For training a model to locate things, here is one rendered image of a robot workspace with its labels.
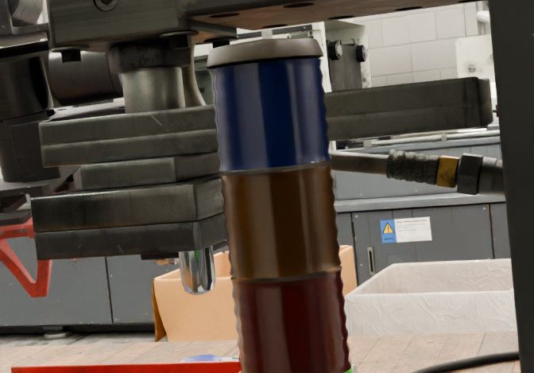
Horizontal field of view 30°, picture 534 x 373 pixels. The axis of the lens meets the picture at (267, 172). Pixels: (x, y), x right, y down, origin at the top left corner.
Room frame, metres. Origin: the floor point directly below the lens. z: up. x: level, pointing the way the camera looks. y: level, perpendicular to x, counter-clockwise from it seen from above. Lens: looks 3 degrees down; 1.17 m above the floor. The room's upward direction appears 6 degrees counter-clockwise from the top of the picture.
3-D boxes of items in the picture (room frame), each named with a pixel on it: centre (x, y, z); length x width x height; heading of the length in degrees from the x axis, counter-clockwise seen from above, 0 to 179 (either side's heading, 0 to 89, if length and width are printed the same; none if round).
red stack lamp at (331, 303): (0.33, 0.00, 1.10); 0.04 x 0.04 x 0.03
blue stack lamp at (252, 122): (0.33, 0.00, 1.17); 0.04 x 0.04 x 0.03
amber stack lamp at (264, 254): (0.33, 0.00, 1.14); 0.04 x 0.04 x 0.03
